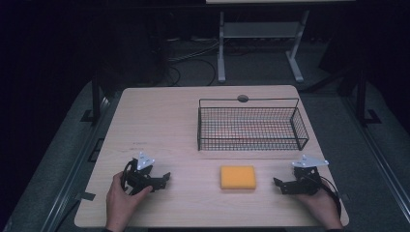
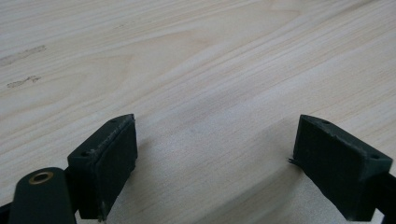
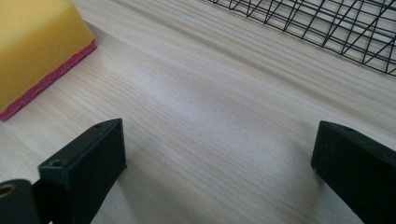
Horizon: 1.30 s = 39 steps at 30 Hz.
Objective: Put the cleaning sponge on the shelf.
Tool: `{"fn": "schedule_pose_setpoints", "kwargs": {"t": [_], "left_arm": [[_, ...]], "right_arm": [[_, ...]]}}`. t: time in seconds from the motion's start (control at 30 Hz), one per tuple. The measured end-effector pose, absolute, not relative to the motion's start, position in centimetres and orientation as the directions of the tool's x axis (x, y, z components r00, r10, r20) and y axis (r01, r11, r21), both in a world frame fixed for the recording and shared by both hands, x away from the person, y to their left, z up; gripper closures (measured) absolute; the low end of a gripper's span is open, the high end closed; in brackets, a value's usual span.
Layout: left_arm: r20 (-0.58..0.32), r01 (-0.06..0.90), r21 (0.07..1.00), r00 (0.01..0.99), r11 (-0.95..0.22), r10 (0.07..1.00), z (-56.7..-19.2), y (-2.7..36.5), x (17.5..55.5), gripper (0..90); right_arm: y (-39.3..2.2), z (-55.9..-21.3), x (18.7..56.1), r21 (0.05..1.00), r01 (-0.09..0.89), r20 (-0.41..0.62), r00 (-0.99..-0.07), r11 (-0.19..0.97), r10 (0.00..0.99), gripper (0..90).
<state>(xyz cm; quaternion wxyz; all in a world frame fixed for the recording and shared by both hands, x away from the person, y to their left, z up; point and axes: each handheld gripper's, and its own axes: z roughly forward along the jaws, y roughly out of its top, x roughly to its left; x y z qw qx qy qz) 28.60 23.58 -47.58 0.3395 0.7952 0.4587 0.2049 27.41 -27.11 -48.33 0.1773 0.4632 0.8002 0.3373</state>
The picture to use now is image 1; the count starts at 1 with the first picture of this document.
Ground black metal stand post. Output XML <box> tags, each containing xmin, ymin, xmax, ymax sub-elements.
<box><xmin>80</xmin><ymin>69</ymin><xmax>103</xmax><ymax>124</ymax></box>
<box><xmin>356</xmin><ymin>68</ymin><xmax>382</xmax><ymax>127</ymax></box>

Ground black wire basket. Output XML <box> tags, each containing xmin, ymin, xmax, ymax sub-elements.
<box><xmin>196</xmin><ymin>98</ymin><xmax>310</xmax><ymax>152</ymax></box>

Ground person's left hand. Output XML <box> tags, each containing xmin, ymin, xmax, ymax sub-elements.
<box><xmin>105</xmin><ymin>171</ymin><xmax>155</xmax><ymax>232</ymax></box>

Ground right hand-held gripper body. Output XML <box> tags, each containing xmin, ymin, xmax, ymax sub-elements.
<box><xmin>291</xmin><ymin>154</ymin><xmax>330</xmax><ymax>196</ymax></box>

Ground yellow sponge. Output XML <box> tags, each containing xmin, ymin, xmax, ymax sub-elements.
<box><xmin>220</xmin><ymin>165</ymin><xmax>257</xmax><ymax>190</ymax></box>

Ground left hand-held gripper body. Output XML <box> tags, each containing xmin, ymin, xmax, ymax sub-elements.
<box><xmin>121</xmin><ymin>152</ymin><xmax>156</xmax><ymax>196</ymax></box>

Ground person's right hand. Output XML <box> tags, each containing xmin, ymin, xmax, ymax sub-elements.
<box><xmin>297</xmin><ymin>183</ymin><xmax>343</xmax><ymax>231</ymax></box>

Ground white desk frame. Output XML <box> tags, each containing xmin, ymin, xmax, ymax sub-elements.
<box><xmin>217</xmin><ymin>9</ymin><xmax>311</xmax><ymax>84</ymax></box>

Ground floor cables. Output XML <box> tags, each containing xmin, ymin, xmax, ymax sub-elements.
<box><xmin>162</xmin><ymin>37</ymin><xmax>223</xmax><ymax>87</ymax></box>

